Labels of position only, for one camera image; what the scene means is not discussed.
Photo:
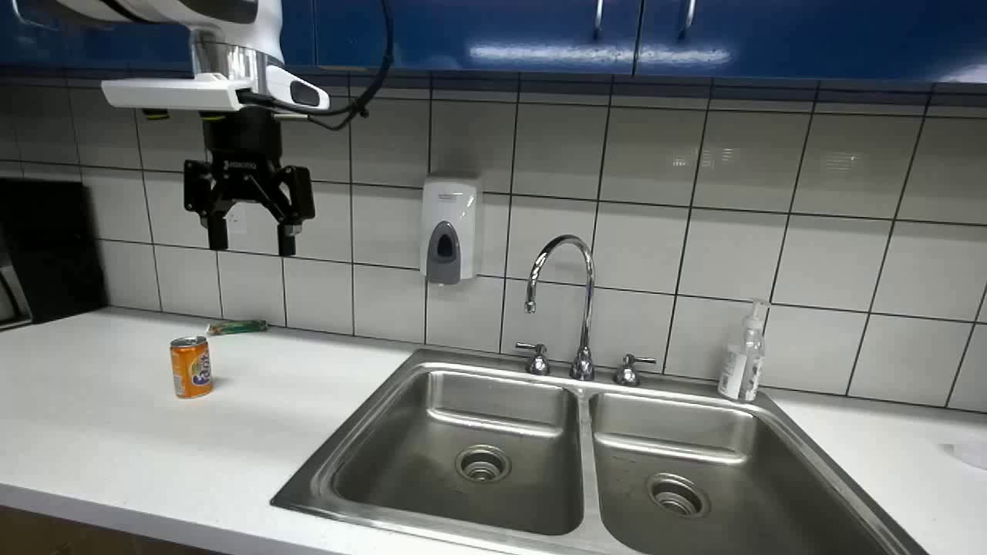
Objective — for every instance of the clear pump soap bottle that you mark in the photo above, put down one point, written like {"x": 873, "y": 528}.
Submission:
{"x": 742, "y": 358}

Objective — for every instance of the black countertop appliance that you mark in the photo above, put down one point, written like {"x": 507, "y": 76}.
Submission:
{"x": 48, "y": 248}

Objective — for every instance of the small green wrapped item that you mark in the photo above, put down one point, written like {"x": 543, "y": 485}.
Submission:
{"x": 237, "y": 328}

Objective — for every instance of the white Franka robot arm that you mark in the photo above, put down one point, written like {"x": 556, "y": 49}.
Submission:
{"x": 155, "y": 13}

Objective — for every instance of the white wall soap dispenser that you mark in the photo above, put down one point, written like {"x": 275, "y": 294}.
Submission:
{"x": 448, "y": 232}

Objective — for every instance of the blue wall cabinets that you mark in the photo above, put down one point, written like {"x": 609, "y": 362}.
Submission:
{"x": 513, "y": 31}

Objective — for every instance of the round sink drain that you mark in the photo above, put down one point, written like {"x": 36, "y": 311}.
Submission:
{"x": 676, "y": 494}
{"x": 482, "y": 464}

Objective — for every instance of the chrome gooseneck faucet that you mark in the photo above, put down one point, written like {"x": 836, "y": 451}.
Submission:
{"x": 587, "y": 308}

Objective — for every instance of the stainless steel double sink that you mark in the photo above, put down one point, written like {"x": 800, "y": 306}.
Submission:
{"x": 534, "y": 410}

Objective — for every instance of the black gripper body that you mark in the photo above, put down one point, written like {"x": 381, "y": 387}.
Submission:
{"x": 240, "y": 139}

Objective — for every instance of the orange soda can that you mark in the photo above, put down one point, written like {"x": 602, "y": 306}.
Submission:
{"x": 193, "y": 368}

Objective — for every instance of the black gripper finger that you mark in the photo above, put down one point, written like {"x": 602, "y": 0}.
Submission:
{"x": 289, "y": 239}
{"x": 217, "y": 232}

